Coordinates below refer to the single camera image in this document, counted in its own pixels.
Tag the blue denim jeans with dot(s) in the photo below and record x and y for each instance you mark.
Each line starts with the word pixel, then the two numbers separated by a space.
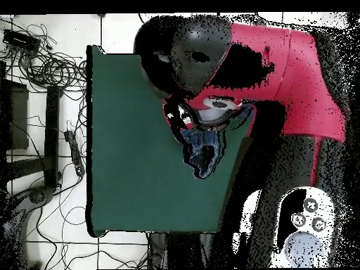
pixel 197 140

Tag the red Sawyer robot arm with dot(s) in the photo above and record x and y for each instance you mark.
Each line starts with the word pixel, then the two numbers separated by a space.
pixel 303 84

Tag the dark flat panel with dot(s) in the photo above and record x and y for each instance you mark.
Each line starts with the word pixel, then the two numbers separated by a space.
pixel 18 118

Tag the dark green table cloth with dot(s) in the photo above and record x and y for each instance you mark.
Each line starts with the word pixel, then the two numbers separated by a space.
pixel 126 168

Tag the black power strip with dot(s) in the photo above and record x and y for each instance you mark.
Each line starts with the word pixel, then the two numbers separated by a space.
pixel 75 153

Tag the grey wheeled chair base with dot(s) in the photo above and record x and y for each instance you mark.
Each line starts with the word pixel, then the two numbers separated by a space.
pixel 36 195

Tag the black electronics box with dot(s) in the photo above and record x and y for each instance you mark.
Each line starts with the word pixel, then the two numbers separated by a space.
pixel 19 39

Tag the black metal stand frame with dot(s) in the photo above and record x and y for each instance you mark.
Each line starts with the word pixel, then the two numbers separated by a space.
pixel 52 135

